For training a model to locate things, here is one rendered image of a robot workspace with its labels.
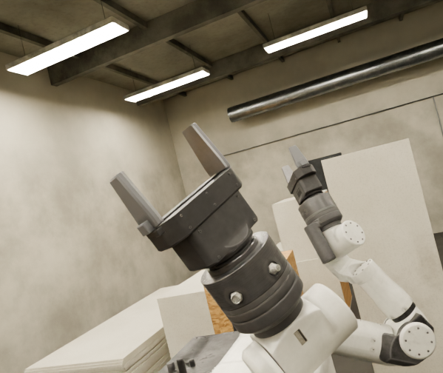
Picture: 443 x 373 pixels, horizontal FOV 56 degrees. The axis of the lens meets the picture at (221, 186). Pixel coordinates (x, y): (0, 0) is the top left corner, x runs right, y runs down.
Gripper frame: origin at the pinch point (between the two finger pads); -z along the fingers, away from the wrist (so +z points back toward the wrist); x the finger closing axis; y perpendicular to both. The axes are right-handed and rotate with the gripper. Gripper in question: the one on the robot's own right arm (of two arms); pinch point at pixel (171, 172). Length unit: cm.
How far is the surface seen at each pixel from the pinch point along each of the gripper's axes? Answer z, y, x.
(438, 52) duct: 119, -247, 784
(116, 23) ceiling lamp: -156, -322, 277
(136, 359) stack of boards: 112, -305, 71
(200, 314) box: 114, -270, 123
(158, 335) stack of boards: 119, -326, 105
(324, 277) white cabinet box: 208, -296, 285
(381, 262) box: 142, -142, 195
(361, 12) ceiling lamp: -14, -236, 587
